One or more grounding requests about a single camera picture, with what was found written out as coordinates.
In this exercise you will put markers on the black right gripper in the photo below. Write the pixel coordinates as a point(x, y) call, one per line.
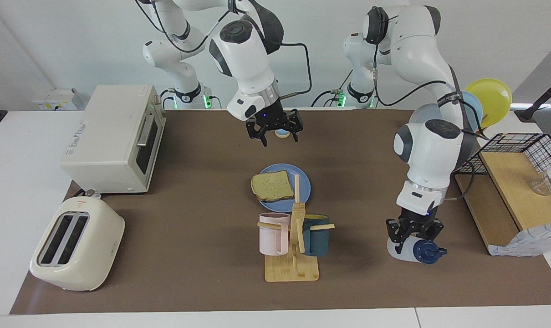
point(271, 118)

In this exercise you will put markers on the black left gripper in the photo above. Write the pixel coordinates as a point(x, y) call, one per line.
point(416, 218)

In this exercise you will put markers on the white seasoning bottle navy cap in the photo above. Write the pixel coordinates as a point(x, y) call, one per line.
point(414, 253)

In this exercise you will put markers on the toasted bread slice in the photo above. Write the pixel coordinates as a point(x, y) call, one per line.
point(272, 187)

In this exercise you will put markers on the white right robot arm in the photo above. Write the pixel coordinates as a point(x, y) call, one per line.
point(248, 59)

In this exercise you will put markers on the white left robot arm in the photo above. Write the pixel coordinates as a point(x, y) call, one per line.
point(430, 146)

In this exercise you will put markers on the blue round plate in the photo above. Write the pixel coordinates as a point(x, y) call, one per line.
point(303, 187)

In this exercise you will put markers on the grey-blue plate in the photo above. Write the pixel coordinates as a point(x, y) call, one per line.
point(421, 116)

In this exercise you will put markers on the light blue plate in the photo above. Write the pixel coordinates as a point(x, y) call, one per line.
point(473, 107)

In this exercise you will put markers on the yellow plate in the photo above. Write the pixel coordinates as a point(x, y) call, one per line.
point(494, 102)

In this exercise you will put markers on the blue call bell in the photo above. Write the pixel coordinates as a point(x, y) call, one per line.
point(282, 133)

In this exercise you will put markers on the wooden two-tier shelf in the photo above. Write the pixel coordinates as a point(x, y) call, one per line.
point(485, 214)

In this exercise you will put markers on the teal mug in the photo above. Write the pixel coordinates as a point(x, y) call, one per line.
point(318, 239)

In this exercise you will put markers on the pink ribbed mug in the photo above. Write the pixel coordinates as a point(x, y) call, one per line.
point(272, 237)

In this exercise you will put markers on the wooden mug tree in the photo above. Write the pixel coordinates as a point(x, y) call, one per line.
point(291, 271)

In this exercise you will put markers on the clear glass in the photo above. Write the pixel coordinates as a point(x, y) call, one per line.
point(542, 187)

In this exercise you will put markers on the black angled stand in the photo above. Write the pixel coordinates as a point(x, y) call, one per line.
point(526, 114)

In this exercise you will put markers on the brown table mat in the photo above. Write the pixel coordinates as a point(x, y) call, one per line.
point(189, 273)

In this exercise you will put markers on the white toaster oven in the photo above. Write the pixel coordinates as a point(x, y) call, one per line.
point(102, 136)

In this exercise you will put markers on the cream two-slot toaster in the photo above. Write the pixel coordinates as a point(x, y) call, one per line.
point(93, 255)

